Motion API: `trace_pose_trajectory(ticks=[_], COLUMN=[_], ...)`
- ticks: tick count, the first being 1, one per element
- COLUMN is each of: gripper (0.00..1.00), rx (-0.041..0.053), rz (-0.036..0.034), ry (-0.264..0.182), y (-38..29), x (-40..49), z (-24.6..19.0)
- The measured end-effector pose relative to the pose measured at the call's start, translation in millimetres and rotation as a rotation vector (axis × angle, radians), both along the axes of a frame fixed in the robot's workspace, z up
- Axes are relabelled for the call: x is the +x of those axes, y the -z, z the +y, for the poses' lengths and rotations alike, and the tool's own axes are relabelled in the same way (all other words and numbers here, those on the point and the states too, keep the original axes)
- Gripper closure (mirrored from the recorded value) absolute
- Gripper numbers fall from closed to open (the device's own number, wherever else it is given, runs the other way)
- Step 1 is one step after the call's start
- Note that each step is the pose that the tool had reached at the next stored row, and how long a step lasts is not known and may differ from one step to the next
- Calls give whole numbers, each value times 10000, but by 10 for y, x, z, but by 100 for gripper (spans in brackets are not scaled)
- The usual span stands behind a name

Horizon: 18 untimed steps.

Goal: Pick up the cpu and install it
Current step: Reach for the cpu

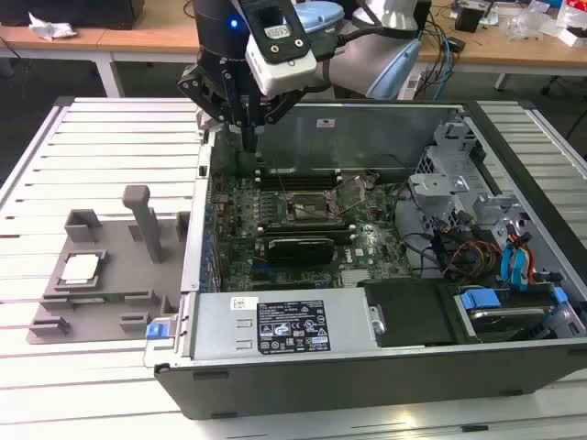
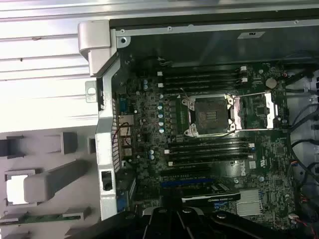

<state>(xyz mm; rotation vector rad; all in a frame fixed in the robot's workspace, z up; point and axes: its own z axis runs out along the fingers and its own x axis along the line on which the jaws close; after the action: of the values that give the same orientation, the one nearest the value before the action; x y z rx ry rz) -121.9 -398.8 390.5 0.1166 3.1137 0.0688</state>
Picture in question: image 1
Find crumpled white paper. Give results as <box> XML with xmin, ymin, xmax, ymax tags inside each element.
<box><xmin>28</xmin><ymin>12</ymin><xmax>78</xmax><ymax>42</ymax></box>

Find blue plastic latch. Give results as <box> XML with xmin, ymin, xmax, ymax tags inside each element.
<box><xmin>145</xmin><ymin>323</ymin><xmax>178</xmax><ymax>341</ymax></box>

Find black plastic shroud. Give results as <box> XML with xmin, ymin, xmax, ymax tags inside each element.
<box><xmin>357</xmin><ymin>278</ymin><xmax>482</xmax><ymax>348</ymax></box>

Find CPU socket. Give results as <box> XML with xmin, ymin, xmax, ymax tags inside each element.
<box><xmin>284</xmin><ymin>191</ymin><xmax>334</xmax><ymax>226</ymax></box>

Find green RAM stick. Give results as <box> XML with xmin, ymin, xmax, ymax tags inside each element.
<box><xmin>43</xmin><ymin>289</ymin><xmax>155</xmax><ymax>307</ymax></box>

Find coloured wire bundle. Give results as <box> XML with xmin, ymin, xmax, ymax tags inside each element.
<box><xmin>442</xmin><ymin>237</ymin><xmax>504</xmax><ymax>281</ymax></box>

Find metal socket cover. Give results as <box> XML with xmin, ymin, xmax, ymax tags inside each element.
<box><xmin>332</xmin><ymin>175</ymin><xmax>371</xmax><ymax>217</ymax></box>

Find black RAM slot bank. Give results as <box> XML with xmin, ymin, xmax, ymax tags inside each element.
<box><xmin>255</xmin><ymin>221</ymin><xmax>358</xmax><ymax>240</ymax></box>
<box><xmin>256</xmin><ymin>165</ymin><xmax>344</xmax><ymax>193</ymax></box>

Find thin wire locking lever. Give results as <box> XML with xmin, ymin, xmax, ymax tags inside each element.
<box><xmin>271</xmin><ymin>159</ymin><xmax>290</xmax><ymax>197</ymax></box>

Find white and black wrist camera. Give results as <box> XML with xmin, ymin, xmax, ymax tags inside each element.
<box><xmin>245</xmin><ymin>0</ymin><xmax>317</xmax><ymax>97</ymax></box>

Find silver CPU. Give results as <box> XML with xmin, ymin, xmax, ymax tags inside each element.
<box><xmin>61</xmin><ymin>255</ymin><xmax>101</xmax><ymax>286</ymax></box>

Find black graphics card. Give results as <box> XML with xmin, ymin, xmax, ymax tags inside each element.
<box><xmin>264</xmin><ymin>235</ymin><xmax>337</xmax><ymax>266</ymax></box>

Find blue SATA cable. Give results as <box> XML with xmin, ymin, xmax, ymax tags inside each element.
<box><xmin>499</xmin><ymin>233</ymin><xmax>536</xmax><ymax>294</ymax></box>

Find silver power supply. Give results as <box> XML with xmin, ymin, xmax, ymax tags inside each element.
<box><xmin>190</xmin><ymin>288</ymin><xmax>382</xmax><ymax>363</ymax></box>

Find white power strip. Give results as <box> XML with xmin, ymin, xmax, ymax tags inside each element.
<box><xmin>399</xmin><ymin>72</ymin><xmax>422</xmax><ymax>101</ymax></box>

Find black tower box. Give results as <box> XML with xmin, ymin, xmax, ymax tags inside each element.
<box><xmin>412</xmin><ymin>0</ymin><xmax>433</xmax><ymax>36</ymax></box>

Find black open PC case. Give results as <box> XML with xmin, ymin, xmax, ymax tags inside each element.
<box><xmin>144</xmin><ymin>98</ymin><xmax>587</xmax><ymax>421</ymax></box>

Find green motherboard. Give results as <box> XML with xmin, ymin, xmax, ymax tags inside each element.
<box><xmin>208</xmin><ymin>171</ymin><xmax>416</xmax><ymax>292</ymax></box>

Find wooden desk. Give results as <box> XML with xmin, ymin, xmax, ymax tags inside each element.
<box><xmin>0</xmin><ymin>0</ymin><xmax>587</xmax><ymax>97</ymax></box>

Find large black box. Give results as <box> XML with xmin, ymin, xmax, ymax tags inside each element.
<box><xmin>0</xmin><ymin>0</ymin><xmax>146</xmax><ymax>29</ymax></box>

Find black cable bundle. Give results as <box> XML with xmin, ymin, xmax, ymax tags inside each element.
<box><xmin>392</xmin><ymin>181</ymin><xmax>444</xmax><ymax>279</ymax></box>

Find silver metal drive cage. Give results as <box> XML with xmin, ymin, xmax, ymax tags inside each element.
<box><xmin>407</xmin><ymin>118</ymin><xmax>537</xmax><ymax>285</ymax></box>

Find silver chipset heat sink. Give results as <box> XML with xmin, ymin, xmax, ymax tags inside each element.
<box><xmin>341</xmin><ymin>269</ymin><xmax>373</xmax><ymax>289</ymax></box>

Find grey parts rack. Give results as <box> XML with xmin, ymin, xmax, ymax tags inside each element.
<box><xmin>26</xmin><ymin>184</ymin><xmax>192</xmax><ymax>346</ymax></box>

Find clear plastic bags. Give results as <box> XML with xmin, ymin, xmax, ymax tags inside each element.
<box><xmin>502</xmin><ymin>6</ymin><xmax>560</xmax><ymax>42</ymax></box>

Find hard disk in blue carrier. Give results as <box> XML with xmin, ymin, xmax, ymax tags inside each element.
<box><xmin>453</xmin><ymin>286</ymin><xmax>559</xmax><ymax>344</ymax></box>

